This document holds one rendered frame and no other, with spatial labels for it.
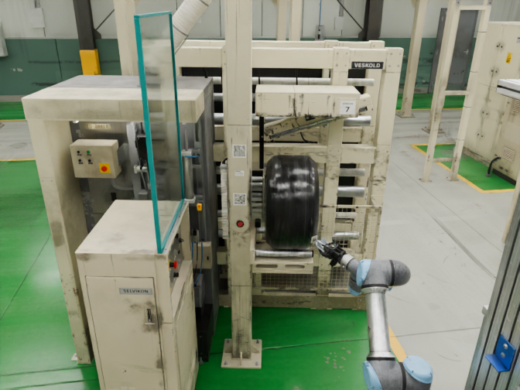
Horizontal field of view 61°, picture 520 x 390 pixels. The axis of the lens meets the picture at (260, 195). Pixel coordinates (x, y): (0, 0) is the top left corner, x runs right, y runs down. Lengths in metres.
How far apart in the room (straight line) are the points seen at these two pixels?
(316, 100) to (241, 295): 1.30
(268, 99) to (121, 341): 1.51
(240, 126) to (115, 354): 1.30
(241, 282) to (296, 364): 0.75
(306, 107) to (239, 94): 0.47
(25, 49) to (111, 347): 10.05
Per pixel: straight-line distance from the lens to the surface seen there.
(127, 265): 2.03
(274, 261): 2.63
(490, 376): 1.81
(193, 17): 2.63
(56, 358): 3.53
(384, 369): 1.94
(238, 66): 2.33
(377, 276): 1.98
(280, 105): 2.63
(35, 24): 11.73
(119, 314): 2.20
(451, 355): 3.55
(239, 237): 2.65
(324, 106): 2.65
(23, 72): 11.97
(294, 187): 2.37
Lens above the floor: 2.27
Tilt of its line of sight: 24 degrees down
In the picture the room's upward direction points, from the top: 1 degrees clockwise
